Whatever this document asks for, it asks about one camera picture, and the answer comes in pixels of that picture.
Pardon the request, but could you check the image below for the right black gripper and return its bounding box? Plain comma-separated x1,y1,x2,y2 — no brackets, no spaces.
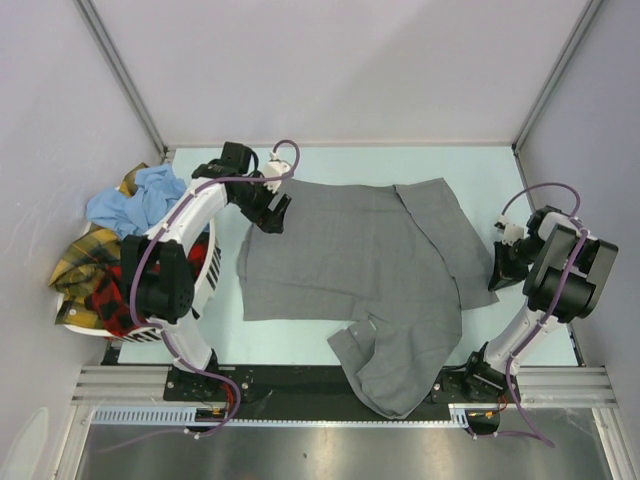
489,235,545,291

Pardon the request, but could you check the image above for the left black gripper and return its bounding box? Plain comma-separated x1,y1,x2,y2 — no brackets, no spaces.
231,171,290,234

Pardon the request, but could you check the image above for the grey long sleeve shirt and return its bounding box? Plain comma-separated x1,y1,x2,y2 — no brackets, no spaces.
236,178,498,419

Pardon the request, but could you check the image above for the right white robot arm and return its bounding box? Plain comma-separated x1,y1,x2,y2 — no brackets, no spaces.
461,206,619,402

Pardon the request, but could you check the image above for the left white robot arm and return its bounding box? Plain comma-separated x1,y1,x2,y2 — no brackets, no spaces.
121,142,299,400

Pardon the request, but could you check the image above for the light blue shirt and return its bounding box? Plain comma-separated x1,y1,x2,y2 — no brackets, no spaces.
85,165,186,240

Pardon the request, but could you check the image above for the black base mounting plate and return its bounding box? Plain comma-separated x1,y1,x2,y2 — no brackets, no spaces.
163,365,520,425

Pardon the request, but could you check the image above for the yellow plaid shirt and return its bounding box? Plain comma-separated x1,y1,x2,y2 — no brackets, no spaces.
49,163,149,332

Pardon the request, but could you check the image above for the red black plaid shirt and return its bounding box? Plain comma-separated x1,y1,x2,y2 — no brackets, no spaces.
85,233,209,337

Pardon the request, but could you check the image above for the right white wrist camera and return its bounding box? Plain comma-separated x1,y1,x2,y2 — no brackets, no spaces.
494,214,525,247

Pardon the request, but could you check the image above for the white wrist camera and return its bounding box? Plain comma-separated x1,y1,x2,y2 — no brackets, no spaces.
262,159,292,194
494,214,525,247

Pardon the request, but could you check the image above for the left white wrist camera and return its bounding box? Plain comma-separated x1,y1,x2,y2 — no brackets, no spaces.
262,159,292,194

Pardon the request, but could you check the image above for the aluminium front rail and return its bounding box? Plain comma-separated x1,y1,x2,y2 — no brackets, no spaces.
56,366,639,479

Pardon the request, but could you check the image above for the white slotted cable duct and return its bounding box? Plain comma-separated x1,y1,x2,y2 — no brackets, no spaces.
92,406,469,429

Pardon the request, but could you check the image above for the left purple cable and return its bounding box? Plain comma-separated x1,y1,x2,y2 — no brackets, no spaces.
129,139,301,396

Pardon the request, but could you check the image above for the left aluminium frame post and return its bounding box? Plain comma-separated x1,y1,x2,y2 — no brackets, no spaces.
73,0,168,160

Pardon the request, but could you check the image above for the aluminium frame post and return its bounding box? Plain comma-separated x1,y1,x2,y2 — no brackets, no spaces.
511,0,607,156
73,0,168,160

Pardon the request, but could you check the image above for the right aluminium frame post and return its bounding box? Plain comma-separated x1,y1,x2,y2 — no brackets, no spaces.
511,0,607,156

